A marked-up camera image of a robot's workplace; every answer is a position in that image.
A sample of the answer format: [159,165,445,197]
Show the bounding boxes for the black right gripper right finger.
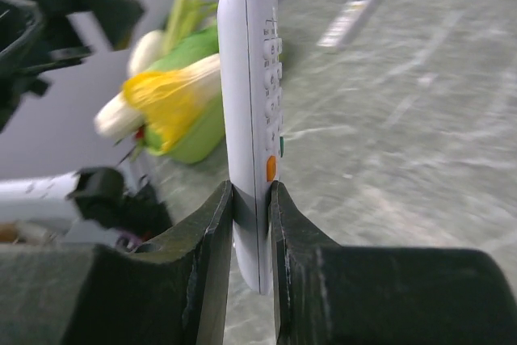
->
[269,182,516,344]

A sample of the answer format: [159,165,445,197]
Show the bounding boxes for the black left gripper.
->
[1,0,145,126]

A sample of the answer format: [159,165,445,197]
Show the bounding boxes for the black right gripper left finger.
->
[1,182,233,344]

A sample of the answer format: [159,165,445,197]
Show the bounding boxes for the small white remote control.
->
[317,0,379,51]

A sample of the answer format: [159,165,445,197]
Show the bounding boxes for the white eggplant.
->
[127,30,164,78]

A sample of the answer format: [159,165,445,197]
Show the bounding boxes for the yellow green napa cabbage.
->
[94,54,221,152]

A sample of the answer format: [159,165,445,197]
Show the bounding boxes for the green plastic basket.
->
[145,25,225,164]

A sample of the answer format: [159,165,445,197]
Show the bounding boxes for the pale green celery stalks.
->
[161,0,217,55]

